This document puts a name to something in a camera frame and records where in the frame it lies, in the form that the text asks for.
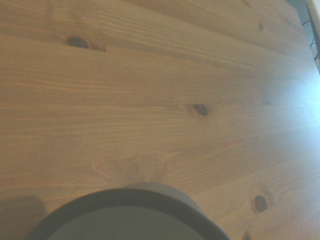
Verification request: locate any blue enamel mug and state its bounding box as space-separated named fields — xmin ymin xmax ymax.
xmin=25 ymin=182 xmax=230 ymax=240

